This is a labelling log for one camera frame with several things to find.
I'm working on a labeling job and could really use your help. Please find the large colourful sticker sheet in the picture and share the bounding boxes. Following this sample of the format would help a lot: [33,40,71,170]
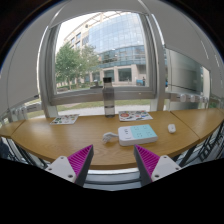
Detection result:
[118,110,154,122]

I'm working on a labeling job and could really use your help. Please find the small colourful sticker sheet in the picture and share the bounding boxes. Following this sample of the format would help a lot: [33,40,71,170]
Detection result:
[49,113,80,126]

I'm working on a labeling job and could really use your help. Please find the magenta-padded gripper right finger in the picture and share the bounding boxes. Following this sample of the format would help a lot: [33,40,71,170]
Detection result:
[133,144,183,186]

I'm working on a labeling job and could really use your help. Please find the clear bottle with dark cap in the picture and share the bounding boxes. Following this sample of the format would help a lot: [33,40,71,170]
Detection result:
[102,77,116,118]

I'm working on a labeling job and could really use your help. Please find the grey wall rail, white sockets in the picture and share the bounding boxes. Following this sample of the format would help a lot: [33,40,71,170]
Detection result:
[6,101,43,123]
[164,91,209,104]

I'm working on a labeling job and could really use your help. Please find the grey window frame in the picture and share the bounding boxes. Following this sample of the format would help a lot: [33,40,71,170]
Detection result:
[38,11,158,106]

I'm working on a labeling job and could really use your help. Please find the white roller blind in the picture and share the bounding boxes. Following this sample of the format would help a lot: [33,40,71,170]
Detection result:
[146,0,214,73]

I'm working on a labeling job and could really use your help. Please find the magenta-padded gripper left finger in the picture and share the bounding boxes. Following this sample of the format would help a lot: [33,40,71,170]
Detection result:
[45,144,95,187]

